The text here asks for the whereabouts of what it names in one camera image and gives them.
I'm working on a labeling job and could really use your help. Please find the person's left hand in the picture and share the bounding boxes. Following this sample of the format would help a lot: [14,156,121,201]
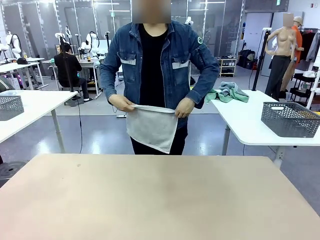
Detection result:
[174,97,196,119]

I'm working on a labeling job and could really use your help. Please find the person's right hand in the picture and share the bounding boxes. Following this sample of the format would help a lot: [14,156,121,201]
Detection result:
[107,94,136,114]

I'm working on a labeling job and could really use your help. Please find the white terry towel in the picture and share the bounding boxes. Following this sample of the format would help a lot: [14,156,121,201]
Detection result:
[125,104,180,154]

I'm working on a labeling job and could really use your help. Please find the green terry towel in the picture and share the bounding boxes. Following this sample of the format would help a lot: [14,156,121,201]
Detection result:
[204,86,250,105]

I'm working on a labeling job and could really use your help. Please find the person's right forearm denim sleeve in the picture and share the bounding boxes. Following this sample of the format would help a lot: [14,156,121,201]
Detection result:
[99,67,126,103]

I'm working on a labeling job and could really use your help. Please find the person's left forearm denim sleeve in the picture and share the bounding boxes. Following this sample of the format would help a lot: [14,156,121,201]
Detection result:
[191,62,221,110]

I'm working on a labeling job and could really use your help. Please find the grey plastic lattice basket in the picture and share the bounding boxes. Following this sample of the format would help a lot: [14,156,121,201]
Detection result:
[0,95,25,122]
[260,101,320,138]

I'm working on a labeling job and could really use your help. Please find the blue-grey towel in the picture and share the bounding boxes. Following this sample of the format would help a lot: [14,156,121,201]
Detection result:
[218,81,238,97]

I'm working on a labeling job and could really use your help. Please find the grey workbench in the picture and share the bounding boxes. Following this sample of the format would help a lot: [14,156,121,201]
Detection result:
[41,57,104,98]

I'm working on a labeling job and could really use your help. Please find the person in denim jacket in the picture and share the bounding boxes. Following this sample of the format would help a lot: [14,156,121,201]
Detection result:
[99,0,221,156]

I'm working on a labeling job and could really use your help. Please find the shoe shelf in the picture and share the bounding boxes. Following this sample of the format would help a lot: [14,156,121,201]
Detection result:
[216,55,238,78]

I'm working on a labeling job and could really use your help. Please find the white side table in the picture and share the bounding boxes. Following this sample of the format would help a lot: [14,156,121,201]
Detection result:
[209,89,320,171]
[0,89,80,154]

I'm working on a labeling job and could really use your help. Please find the seated person in black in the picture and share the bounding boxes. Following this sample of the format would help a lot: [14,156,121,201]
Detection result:
[53,42,93,102]

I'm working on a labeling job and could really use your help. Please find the black bags pile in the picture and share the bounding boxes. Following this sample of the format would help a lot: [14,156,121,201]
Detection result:
[238,49,259,71]

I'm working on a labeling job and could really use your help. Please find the white background desk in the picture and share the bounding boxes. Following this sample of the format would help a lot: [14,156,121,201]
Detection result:
[0,57,46,90]

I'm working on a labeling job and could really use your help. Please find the bare mannequin with dark trousers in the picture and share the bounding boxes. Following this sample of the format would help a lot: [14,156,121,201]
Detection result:
[264,12,297,102]

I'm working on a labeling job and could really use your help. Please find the black shelf cart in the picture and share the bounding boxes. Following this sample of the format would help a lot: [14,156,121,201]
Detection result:
[290,71,319,101]

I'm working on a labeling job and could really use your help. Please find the black weighted stand base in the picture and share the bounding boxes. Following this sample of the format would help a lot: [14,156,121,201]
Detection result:
[0,160,28,188]

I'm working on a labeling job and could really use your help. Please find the mannequin with orange shirt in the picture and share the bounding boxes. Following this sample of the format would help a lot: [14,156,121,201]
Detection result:
[279,16,305,92]

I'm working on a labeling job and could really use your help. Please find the rack of dark clothes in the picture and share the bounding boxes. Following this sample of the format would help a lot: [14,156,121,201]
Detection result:
[299,26,320,64]

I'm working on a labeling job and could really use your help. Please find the black hanging cable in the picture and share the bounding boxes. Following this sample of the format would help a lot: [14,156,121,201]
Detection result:
[77,99,83,154]

